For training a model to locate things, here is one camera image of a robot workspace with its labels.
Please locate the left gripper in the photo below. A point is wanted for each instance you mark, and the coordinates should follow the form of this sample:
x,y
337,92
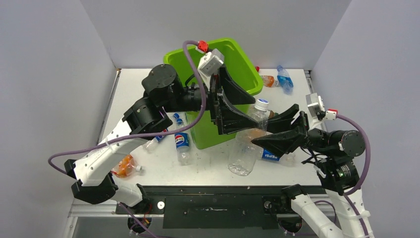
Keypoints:
x,y
223,91

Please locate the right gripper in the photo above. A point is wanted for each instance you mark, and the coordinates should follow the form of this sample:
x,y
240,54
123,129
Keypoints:
x,y
287,140

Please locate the large clear white-cap bottle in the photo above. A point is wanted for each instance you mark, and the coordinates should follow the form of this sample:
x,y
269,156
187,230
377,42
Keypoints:
x,y
244,153

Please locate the small orange juice bottle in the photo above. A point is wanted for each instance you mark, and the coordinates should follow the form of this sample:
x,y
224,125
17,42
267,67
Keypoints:
x,y
255,133

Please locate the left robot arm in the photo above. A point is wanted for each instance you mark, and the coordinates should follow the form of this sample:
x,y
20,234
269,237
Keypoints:
x,y
164,93

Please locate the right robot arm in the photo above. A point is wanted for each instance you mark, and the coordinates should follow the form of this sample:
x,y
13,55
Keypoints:
x,y
332,155

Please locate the green plastic bin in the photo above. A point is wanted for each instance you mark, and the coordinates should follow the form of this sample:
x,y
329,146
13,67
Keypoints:
x,y
242,71

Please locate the brown coffee bottle green cap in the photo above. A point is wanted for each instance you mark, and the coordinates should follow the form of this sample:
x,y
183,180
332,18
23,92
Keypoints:
x,y
272,114

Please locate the Pepsi bottle right side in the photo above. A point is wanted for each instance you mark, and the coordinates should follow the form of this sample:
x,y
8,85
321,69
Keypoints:
x,y
286,159

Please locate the orange label bottle back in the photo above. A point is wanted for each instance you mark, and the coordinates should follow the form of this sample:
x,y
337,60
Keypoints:
x,y
269,81

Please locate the blue crushed bottle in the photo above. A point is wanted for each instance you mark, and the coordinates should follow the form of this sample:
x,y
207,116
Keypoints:
x,y
285,80

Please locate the Pepsi bottle upright centre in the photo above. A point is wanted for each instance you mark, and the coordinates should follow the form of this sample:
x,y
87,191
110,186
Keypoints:
x,y
182,142

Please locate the Pepsi bottle tilted left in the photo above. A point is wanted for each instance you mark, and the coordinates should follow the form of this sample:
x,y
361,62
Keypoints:
x,y
151,145

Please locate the crushed orange bottle front left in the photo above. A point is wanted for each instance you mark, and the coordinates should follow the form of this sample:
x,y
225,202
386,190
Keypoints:
x,y
126,167

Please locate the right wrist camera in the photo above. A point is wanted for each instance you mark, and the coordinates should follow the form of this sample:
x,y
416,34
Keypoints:
x,y
316,110

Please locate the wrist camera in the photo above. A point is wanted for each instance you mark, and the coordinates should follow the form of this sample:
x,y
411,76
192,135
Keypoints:
x,y
209,65
316,110

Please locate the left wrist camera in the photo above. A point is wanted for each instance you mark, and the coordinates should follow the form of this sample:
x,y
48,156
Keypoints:
x,y
209,65

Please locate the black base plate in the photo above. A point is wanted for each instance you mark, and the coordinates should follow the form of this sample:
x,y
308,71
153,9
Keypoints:
x,y
214,207

